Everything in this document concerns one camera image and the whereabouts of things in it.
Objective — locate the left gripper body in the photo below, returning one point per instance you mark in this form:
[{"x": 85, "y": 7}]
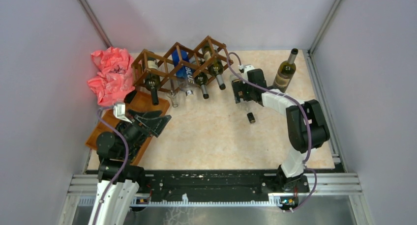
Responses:
[{"x": 133, "y": 131}]

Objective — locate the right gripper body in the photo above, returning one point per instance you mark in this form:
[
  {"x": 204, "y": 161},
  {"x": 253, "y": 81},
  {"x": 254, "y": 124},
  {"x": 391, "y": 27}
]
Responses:
[{"x": 247, "y": 90}]

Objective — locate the clear labelled liquor bottle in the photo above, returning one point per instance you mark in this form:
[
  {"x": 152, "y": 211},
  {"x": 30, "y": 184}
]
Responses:
[{"x": 244, "y": 105}]

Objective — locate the clear glass bottle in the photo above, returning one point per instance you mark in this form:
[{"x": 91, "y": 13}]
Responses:
[{"x": 173, "y": 94}]

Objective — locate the dark green wine bottle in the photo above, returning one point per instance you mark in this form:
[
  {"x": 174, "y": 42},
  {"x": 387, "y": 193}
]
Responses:
[
  {"x": 201, "y": 79},
  {"x": 216, "y": 68}
]

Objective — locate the dark green wine bottle front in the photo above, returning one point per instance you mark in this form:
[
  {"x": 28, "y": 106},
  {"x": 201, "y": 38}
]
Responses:
[{"x": 201, "y": 79}]

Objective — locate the blue square glass bottle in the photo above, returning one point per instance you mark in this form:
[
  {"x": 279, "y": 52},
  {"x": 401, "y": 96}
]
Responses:
[{"x": 184, "y": 74}]

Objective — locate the brown wooden wine rack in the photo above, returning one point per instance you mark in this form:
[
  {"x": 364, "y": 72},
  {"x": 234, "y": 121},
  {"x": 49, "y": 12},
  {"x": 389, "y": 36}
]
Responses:
[{"x": 167, "y": 65}]

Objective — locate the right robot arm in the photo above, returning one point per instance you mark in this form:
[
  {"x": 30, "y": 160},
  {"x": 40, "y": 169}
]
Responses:
[{"x": 307, "y": 127}]

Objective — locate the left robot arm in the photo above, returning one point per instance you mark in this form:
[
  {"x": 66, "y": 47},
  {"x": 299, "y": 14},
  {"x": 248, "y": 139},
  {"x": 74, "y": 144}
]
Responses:
[{"x": 114, "y": 161}]

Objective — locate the pink plastic bag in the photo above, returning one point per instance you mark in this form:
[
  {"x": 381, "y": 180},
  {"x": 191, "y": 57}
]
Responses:
[{"x": 114, "y": 79}]

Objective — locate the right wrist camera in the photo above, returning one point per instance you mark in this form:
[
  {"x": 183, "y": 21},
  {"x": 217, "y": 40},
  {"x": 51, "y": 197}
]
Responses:
[{"x": 245, "y": 68}]

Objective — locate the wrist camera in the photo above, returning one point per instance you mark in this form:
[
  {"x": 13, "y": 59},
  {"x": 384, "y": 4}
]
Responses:
[
  {"x": 119, "y": 112},
  {"x": 245, "y": 68}
]

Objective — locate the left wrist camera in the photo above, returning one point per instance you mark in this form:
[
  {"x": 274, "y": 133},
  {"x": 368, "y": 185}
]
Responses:
[{"x": 119, "y": 112}]

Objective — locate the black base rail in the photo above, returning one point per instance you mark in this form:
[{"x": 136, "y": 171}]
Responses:
[{"x": 213, "y": 188}]

